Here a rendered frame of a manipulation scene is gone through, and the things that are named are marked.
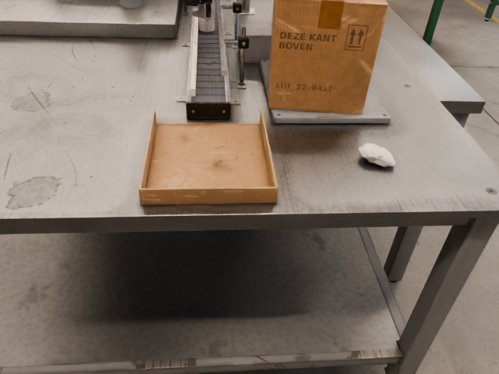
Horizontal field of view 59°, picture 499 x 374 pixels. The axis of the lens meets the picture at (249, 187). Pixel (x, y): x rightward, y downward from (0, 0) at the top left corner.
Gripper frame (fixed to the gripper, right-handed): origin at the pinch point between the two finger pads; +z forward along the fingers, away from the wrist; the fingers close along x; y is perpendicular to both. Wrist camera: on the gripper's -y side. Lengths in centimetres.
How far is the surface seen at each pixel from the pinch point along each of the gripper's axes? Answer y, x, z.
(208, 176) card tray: 1, 65, -26
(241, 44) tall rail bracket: -8.4, 22.4, -15.2
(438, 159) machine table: -52, 60, -22
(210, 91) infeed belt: 0.0, 37.3, -15.2
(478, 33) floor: -261, -183, 213
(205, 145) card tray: 1, 55, -20
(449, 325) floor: -88, 92, 55
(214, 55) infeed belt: -1.3, 17.1, -3.6
